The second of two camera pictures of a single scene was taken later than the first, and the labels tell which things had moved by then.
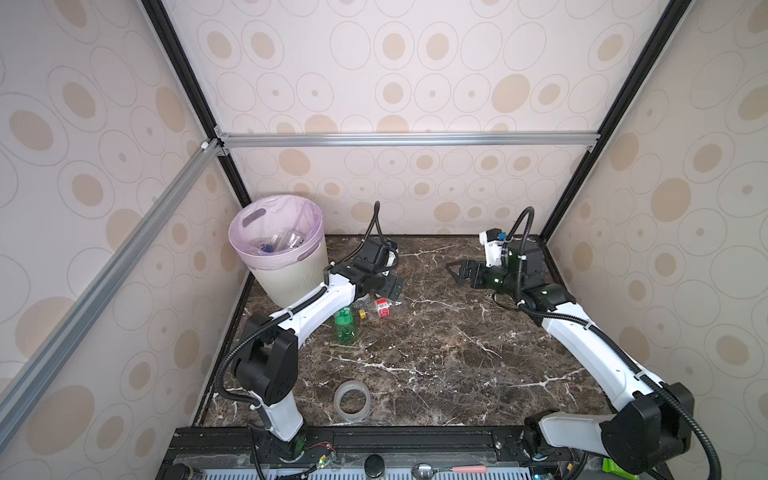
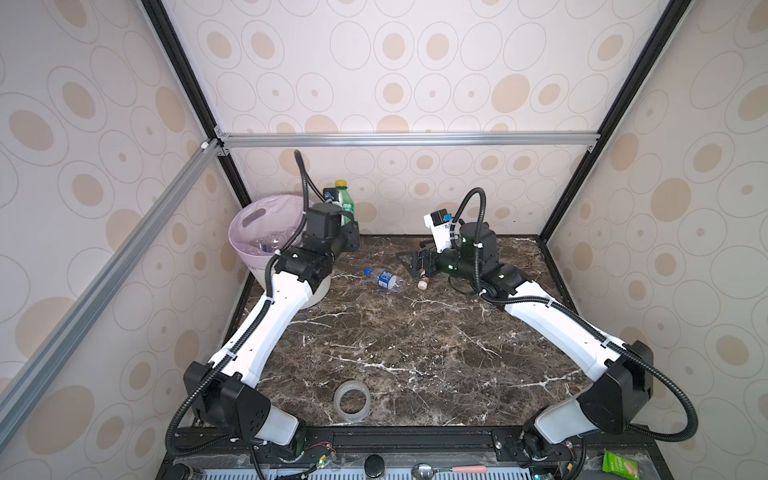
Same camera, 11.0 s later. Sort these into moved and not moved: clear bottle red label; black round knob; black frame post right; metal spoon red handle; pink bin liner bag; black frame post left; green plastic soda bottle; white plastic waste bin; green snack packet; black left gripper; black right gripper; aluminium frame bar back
Moved: green plastic soda bottle; black right gripper; clear bottle red label; black left gripper
Not moved: pink bin liner bag; metal spoon red handle; black round knob; black frame post left; black frame post right; aluminium frame bar back; green snack packet; white plastic waste bin
